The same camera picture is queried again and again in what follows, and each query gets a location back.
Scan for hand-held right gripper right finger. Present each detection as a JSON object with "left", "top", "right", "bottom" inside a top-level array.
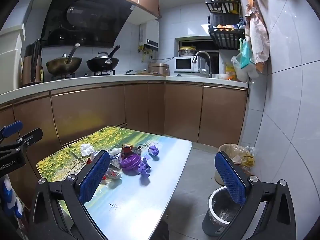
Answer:
[{"left": 215, "top": 151, "right": 298, "bottom": 240}]

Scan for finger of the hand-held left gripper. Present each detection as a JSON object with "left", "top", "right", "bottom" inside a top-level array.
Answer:
[
  {"left": 0, "top": 127, "right": 43, "bottom": 153},
  {"left": 0, "top": 121, "right": 23, "bottom": 140}
]

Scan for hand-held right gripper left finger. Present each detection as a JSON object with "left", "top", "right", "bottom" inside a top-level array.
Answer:
[{"left": 29, "top": 151, "right": 110, "bottom": 240}]

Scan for purple plastic lid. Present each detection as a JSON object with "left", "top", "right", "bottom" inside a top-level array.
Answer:
[{"left": 120, "top": 154, "right": 142, "bottom": 172}]

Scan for white trash bin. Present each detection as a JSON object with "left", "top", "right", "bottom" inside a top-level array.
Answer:
[{"left": 202, "top": 186, "right": 247, "bottom": 238}]

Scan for red and white wrapper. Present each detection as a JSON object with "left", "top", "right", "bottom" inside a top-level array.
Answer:
[{"left": 102, "top": 167, "right": 122, "bottom": 180}]

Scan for small white packet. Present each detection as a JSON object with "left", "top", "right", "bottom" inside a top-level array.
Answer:
[{"left": 86, "top": 151, "right": 99, "bottom": 165}]

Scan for white paper carton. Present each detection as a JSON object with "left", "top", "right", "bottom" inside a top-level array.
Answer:
[{"left": 110, "top": 154, "right": 123, "bottom": 170}]

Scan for yellow oil bottle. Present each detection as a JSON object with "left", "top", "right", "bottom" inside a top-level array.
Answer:
[{"left": 241, "top": 146, "right": 255, "bottom": 167}]

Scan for blue and white bottles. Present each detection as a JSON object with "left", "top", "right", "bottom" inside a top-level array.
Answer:
[{"left": 0, "top": 175, "right": 24, "bottom": 220}]

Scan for red snack wrapper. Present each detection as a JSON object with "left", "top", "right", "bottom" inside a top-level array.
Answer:
[{"left": 121, "top": 143, "right": 142, "bottom": 157}]

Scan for landscape print table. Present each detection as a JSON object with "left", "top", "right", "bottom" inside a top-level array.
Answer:
[{"left": 36, "top": 126, "right": 193, "bottom": 240}]

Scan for brown kitchen cabinets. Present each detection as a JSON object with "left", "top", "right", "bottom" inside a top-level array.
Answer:
[{"left": 0, "top": 75, "right": 250, "bottom": 205}]

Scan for brown electric kettle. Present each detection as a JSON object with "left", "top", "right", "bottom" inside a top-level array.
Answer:
[{"left": 20, "top": 39, "right": 43, "bottom": 87}]

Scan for white storage cabinet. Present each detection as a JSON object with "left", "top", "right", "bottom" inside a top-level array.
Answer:
[{"left": 0, "top": 24, "right": 27, "bottom": 89}]

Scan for brass wok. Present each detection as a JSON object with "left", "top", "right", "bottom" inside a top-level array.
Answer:
[{"left": 46, "top": 44, "right": 83, "bottom": 76}]

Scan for gas stove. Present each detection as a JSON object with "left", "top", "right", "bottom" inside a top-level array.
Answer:
[{"left": 50, "top": 70, "right": 117, "bottom": 80}]

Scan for black wok with lid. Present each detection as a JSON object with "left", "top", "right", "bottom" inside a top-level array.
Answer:
[{"left": 86, "top": 45, "right": 121, "bottom": 72}]

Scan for yellow package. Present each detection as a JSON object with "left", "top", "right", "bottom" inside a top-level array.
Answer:
[{"left": 225, "top": 64, "right": 237, "bottom": 80}]

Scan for white microwave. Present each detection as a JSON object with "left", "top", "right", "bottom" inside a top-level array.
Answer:
[{"left": 174, "top": 56, "right": 200, "bottom": 73}]

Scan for green plastic bag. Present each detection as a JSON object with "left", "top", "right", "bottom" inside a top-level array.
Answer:
[{"left": 239, "top": 37, "right": 254, "bottom": 69}]

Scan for steel faucet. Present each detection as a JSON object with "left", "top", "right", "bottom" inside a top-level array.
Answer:
[{"left": 192, "top": 51, "right": 212, "bottom": 78}]

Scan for beige rice cooker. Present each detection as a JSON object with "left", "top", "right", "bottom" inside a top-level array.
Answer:
[{"left": 148, "top": 63, "right": 169, "bottom": 75}]

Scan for black range hood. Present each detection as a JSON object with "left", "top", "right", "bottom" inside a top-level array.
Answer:
[{"left": 40, "top": 0, "right": 160, "bottom": 48}]

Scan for glass pot with yellow lid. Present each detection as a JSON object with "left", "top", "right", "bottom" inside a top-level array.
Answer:
[{"left": 178, "top": 45, "right": 197, "bottom": 57}]

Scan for white and orange plastic bag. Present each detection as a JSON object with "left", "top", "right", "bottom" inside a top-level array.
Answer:
[{"left": 245, "top": 0, "right": 270, "bottom": 73}]

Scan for white water heater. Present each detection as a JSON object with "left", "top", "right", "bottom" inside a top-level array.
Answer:
[{"left": 139, "top": 20, "right": 160, "bottom": 50}]

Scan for black wall rack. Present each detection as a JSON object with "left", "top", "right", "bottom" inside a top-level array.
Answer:
[{"left": 205, "top": 0, "right": 247, "bottom": 49}]

